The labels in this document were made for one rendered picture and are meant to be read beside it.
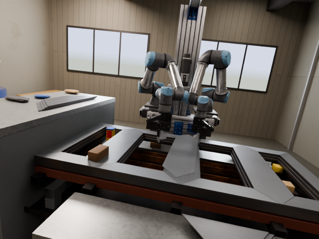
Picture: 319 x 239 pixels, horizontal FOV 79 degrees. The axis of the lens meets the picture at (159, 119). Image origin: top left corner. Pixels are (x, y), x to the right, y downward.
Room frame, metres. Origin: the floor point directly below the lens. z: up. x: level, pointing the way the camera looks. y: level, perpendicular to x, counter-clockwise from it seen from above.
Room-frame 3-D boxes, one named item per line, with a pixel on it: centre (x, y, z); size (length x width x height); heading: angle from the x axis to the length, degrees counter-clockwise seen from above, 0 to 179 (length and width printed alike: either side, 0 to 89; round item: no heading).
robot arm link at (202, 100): (1.41, -0.31, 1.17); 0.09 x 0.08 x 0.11; 150
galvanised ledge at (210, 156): (1.65, -0.47, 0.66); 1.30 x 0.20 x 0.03; 81
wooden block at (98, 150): (0.99, 0.32, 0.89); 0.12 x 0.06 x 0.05; 166
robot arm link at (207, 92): (1.93, -0.46, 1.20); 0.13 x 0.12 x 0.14; 60
